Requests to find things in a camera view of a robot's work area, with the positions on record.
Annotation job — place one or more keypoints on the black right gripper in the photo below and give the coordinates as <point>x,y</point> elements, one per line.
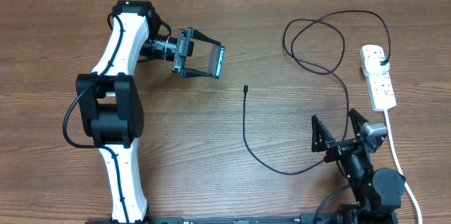
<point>325,141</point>

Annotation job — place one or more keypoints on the white charger plug adapter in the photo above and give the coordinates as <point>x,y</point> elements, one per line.
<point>373,66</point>

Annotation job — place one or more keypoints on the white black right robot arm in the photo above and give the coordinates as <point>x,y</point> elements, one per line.
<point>377,192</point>

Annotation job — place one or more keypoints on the white power strip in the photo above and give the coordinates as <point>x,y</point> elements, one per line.
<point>380,87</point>

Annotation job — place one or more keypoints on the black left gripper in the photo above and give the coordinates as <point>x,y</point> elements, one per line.
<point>182,52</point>

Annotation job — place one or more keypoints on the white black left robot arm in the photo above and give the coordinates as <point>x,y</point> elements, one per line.
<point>110,107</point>

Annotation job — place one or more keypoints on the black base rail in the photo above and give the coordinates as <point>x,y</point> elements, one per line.
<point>305,218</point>

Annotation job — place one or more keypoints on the Galaxy S24+ smartphone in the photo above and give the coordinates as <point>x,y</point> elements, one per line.
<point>216,60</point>

